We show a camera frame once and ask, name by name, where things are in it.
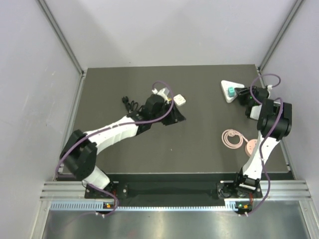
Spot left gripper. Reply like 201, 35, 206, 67
151, 100, 186, 126

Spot white plug adapter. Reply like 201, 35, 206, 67
173, 94, 186, 107

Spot white triangular socket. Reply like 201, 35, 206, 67
221, 80, 245, 103

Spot pink round socket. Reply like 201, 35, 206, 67
245, 139, 257, 157

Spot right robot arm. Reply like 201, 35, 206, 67
232, 97, 292, 197

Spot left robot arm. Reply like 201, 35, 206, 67
60, 93, 186, 198

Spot teal plug adapter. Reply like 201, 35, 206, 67
227, 87, 236, 98

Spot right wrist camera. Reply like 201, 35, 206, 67
265, 85, 273, 97

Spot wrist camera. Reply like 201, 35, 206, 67
152, 87, 172, 102
265, 85, 273, 97

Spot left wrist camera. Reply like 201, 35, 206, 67
152, 87, 172, 102

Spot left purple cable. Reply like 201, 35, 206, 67
56, 80, 175, 216

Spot black power cord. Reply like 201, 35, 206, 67
121, 96, 144, 115

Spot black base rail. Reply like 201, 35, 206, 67
84, 180, 264, 200

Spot grey cable duct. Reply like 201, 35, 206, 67
50, 201, 248, 212

